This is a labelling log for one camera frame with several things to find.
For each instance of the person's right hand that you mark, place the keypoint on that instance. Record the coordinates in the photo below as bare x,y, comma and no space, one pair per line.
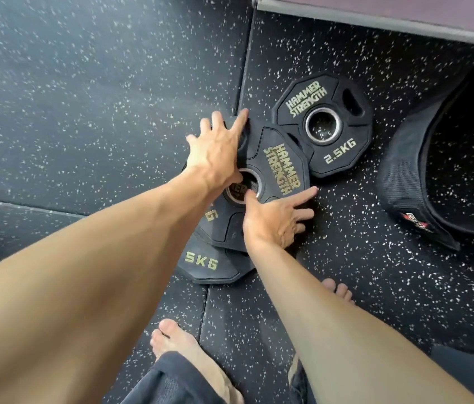
270,222

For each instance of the person's left hand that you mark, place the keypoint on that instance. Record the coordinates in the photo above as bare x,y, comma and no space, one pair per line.
216,155

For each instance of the large black octagonal weight plate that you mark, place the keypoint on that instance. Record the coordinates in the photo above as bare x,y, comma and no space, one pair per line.
270,138
220,273

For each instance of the small black octagonal weight plate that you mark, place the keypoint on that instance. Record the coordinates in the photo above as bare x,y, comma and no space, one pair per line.
359,134

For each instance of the person's right forearm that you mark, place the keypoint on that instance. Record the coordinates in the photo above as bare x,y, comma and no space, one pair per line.
346,340

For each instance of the person's left forearm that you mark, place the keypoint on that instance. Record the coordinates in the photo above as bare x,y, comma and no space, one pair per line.
73,298

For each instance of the person's right foot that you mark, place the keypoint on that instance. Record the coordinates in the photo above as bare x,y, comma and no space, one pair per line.
337,290

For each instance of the person's foot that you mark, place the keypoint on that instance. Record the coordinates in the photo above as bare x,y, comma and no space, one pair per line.
178,340
337,290

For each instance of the person's left foot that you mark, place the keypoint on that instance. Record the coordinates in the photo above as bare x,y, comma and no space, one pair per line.
178,340

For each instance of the person's dark grey trousers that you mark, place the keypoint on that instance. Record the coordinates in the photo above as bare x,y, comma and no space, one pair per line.
169,382

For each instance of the black weightlifting belt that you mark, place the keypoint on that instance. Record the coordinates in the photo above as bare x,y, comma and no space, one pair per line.
401,176

